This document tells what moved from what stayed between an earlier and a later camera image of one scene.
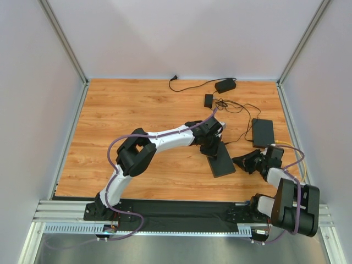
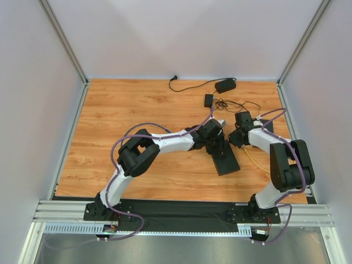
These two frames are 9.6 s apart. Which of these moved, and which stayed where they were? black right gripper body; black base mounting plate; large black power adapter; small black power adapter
Moved: black right gripper body
Stayed: black base mounting plate; small black power adapter; large black power adapter
